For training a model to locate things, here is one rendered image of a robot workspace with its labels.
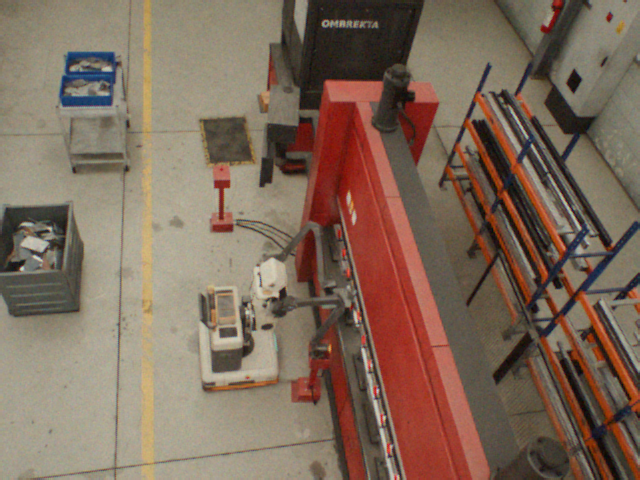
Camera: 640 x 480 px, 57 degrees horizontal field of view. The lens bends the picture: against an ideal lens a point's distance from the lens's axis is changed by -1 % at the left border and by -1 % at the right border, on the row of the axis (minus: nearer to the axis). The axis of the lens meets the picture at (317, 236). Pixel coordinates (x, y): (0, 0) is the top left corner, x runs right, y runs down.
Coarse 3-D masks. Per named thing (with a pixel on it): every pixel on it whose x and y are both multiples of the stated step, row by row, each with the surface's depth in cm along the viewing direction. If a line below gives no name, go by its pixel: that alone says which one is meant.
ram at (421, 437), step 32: (352, 160) 452; (352, 192) 455; (352, 224) 459; (384, 224) 388; (384, 256) 383; (384, 288) 386; (384, 320) 388; (384, 352) 391; (416, 352) 332; (384, 384) 393; (416, 384) 334; (416, 416) 336; (416, 448) 338; (448, 448) 297
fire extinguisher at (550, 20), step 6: (558, 0) 810; (564, 0) 811; (552, 6) 815; (558, 6) 811; (552, 12) 819; (558, 12) 819; (546, 18) 830; (552, 18) 825; (546, 24) 834; (552, 24) 833; (540, 30) 846; (546, 30) 840
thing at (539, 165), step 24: (504, 96) 609; (504, 120) 578; (528, 120) 587; (552, 144) 561; (528, 168) 536; (552, 168) 540; (552, 192) 527; (576, 192) 526; (552, 216) 503; (576, 216) 505
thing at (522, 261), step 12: (480, 156) 655; (480, 168) 636; (480, 180) 623; (492, 180) 626; (492, 192) 615; (492, 204) 602; (504, 204) 605; (504, 216) 594; (504, 228) 581; (516, 228) 585; (516, 240) 575; (516, 252) 562; (528, 252) 568; (516, 264) 562; (528, 264) 557; (528, 276) 544; (540, 276) 550
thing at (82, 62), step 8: (72, 56) 635; (80, 56) 636; (88, 56) 638; (96, 56) 640; (104, 56) 642; (112, 56) 643; (72, 64) 628; (80, 64) 624; (88, 64) 625; (96, 64) 627; (104, 64) 630; (112, 64) 644; (72, 72) 611; (80, 72) 613; (88, 72) 615; (96, 72) 616; (104, 72) 618; (112, 72) 620
